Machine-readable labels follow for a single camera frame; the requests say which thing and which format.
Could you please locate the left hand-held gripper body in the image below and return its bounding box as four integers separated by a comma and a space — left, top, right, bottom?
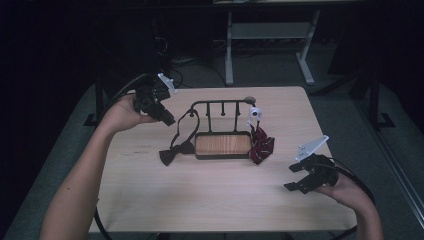
133, 72, 178, 116

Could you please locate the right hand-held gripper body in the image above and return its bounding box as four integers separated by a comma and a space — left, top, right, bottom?
294, 134, 339, 192

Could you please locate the black bow tie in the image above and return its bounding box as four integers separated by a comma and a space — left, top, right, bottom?
158, 107, 201, 167

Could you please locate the maroon striped bow tie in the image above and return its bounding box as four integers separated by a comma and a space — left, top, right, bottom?
246, 106, 276, 166

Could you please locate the black hook rack wooden tray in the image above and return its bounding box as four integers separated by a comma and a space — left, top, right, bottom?
189, 98, 259, 161

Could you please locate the person's left hand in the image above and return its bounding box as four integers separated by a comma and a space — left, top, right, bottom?
97, 94, 158, 135

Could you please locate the person's right hand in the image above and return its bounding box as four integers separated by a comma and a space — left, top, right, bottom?
314, 172, 375, 217

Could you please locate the black metal stand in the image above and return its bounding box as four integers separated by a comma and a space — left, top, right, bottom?
366, 66, 397, 131
83, 71, 108, 129

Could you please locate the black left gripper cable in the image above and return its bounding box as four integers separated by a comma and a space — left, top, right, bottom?
93, 72, 149, 240

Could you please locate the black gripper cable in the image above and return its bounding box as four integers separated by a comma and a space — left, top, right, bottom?
329, 156, 377, 240
93, 72, 149, 240

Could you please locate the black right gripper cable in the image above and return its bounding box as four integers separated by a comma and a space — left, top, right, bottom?
329, 156, 377, 240

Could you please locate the black floor cable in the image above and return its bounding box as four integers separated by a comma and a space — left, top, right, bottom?
159, 56, 228, 90

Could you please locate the grey metal rail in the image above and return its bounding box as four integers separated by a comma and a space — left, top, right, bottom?
354, 98, 424, 218

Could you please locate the white metal desk frame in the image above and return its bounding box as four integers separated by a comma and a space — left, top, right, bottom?
224, 9, 322, 87

